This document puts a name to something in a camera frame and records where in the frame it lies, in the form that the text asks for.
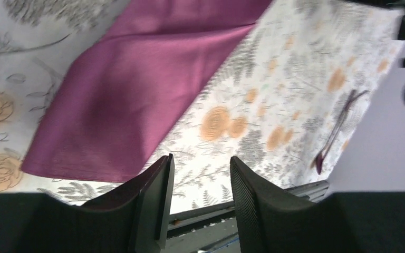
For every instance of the purple plastic spoon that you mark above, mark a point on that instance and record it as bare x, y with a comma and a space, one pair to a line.
318, 163

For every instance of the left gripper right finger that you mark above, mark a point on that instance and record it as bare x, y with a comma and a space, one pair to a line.
366, 221

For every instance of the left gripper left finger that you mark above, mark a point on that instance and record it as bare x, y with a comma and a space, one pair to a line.
132, 217

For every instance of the purple cloth napkin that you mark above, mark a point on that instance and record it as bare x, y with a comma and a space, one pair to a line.
121, 97

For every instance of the floral tablecloth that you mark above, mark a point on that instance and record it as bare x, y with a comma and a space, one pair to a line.
273, 101

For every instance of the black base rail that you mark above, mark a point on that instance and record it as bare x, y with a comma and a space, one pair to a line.
271, 219

